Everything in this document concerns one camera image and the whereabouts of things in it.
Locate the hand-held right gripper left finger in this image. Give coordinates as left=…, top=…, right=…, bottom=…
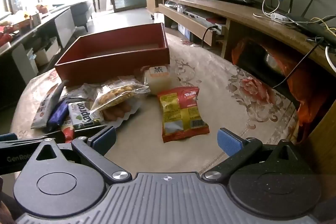
left=25, top=126, right=132, bottom=184

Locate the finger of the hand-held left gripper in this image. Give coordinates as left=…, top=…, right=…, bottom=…
left=0, top=133, right=18, bottom=142
left=0, top=131, right=66, bottom=152

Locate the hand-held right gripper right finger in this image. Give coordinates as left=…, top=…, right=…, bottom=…
left=201, top=127, right=313, bottom=184

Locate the sausage packet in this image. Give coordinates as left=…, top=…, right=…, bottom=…
left=100, top=101, right=140, bottom=130

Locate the green white wafer packet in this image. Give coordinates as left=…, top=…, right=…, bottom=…
left=68, top=101, right=105, bottom=131

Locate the grey snack packet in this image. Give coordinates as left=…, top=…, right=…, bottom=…
left=31, top=80, right=69, bottom=129

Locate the clear peanut packet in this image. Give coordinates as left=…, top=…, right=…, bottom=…
left=89, top=84, right=151, bottom=113

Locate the purple snack packet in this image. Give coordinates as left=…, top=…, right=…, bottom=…
left=47, top=99, right=70, bottom=128

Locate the red yellow snack packet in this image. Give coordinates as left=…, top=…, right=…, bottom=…
left=157, top=86, right=210, bottom=144

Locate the red cardboard box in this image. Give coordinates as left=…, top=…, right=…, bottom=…
left=54, top=22, right=171, bottom=88

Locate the steamed cake packet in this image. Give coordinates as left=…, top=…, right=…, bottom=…
left=143, top=64, right=172, bottom=95

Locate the clear crinkled wrapper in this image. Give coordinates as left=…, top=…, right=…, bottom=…
left=64, top=83, right=101, bottom=103

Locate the floral tablecloth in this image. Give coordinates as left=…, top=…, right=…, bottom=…
left=10, top=32, right=300, bottom=180

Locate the red plastic bag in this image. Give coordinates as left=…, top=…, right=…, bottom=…
left=231, top=38, right=330, bottom=131

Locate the white storage bin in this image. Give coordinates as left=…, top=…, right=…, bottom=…
left=35, top=37, right=61, bottom=67

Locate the small carton box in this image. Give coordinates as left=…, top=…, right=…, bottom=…
left=30, top=13, right=42, bottom=28

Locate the blue white box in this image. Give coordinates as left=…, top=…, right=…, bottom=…
left=178, top=23, right=193, bottom=39

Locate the grey coffee table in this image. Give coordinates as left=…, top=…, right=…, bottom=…
left=0, top=5, right=77, bottom=110

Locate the silver set-top box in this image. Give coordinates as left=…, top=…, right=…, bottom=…
left=181, top=10, right=227, bottom=33

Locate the grey sofa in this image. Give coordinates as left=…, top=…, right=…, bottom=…
left=70, top=1, right=94, bottom=32

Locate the wooden television cabinet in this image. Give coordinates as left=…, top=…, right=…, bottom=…
left=146, top=0, right=336, bottom=224

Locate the white power adapter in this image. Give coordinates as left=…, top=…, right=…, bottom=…
left=270, top=13, right=289, bottom=22

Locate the black router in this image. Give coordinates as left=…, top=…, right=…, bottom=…
left=286, top=0, right=336, bottom=39

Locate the black power cable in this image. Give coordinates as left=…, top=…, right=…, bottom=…
left=202, top=25, right=219, bottom=44

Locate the white cable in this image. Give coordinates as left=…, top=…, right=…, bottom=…
left=253, top=0, right=281, bottom=18

